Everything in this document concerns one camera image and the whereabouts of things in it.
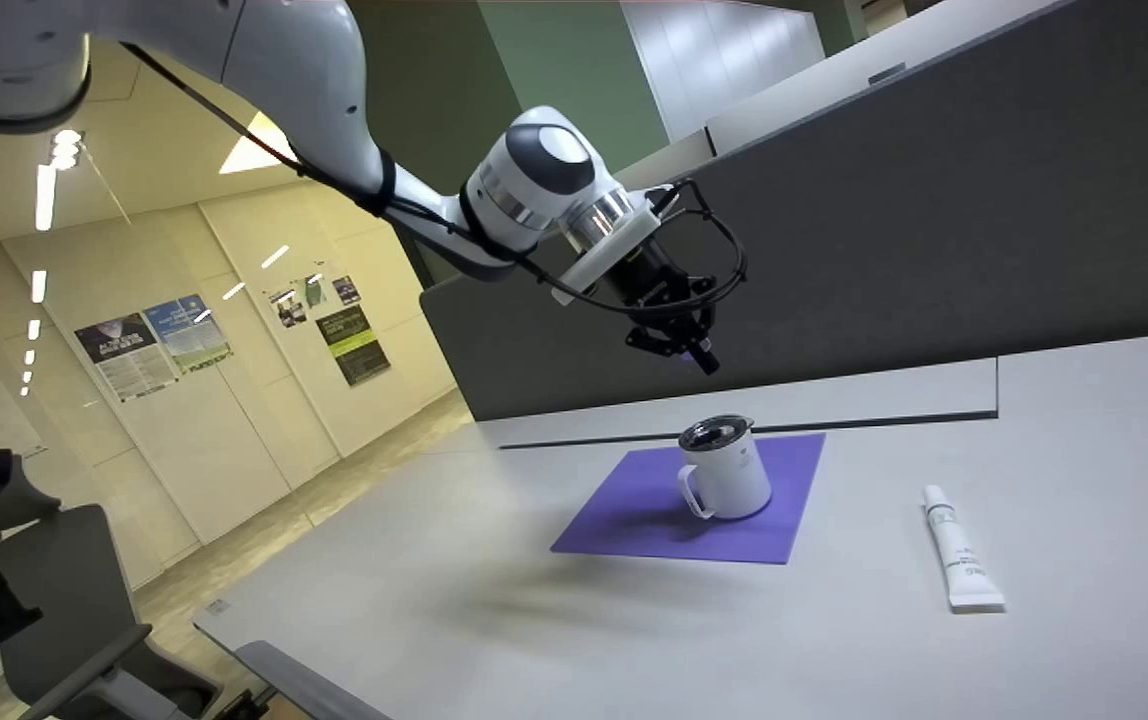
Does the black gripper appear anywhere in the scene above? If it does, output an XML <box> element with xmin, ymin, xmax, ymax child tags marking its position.
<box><xmin>613</xmin><ymin>246</ymin><xmax>726</xmax><ymax>379</ymax></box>

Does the white mug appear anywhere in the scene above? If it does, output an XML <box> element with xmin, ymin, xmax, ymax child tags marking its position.
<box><xmin>672</xmin><ymin>413</ymin><xmax>775</xmax><ymax>527</ymax></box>

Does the purple square mat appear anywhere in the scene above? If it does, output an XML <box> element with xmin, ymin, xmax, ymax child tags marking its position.
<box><xmin>547</xmin><ymin>432</ymin><xmax>827</xmax><ymax>570</ymax></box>

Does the light gray background partition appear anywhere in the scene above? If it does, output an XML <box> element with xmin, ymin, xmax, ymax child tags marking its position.
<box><xmin>624</xmin><ymin>0</ymin><xmax>1067</xmax><ymax>185</ymax></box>

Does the gray desk partition panel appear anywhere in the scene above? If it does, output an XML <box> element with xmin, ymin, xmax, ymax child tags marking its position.
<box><xmin>418</xmin><ymin>0</ymin><xmax>1148</xmax><ymax>424</ymax></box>

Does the white squeeze tube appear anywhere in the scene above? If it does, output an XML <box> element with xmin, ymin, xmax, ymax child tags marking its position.
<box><xmin>918</xmin><ymin>480</ymin><xmax>1009</xmax><ymax>616</ymax></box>

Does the square ceiling light panel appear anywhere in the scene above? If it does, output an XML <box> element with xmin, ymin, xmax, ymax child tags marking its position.
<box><xmin>217</xmin><ymin>109</ymin><xmax>303</xmax><ymax>180</ymax></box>

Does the long ceiling light strip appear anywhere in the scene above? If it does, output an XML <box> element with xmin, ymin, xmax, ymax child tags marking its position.
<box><xmin>34</xmin><ymin>160</ymin><xmax>59</xmax><ymax>241</ymax></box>

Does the gray office chair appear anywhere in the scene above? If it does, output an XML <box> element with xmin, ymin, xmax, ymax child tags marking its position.
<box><xmin>0</xmin><ymin>445</ymin><xmax>274</xmax><ymax>720</ymax></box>

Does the black and green wall poster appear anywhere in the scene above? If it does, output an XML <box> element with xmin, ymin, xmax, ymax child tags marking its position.
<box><xmin>313</xmin><ymin>304</ymin><xmax>398</xmax><ymax>391</ymax></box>

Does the small photo wall poster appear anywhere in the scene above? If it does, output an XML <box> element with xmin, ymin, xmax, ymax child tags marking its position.
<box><xmin>269</xmin><ymin>283</ymin><xmax>313</xmax><ymax>338</ymax></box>

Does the blue landscape wall poster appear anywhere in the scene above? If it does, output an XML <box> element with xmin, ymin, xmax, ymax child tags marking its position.
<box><xmin>140</xmin><ymin>294</ymin><xmax>235</xmax><ymax>379</ymax></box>

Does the wall poster with dark header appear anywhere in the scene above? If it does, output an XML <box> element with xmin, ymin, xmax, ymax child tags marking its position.
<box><xmin>74</xmin><ymin>308</ymin><xmax>185</xmax><ymax>408</ymax></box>

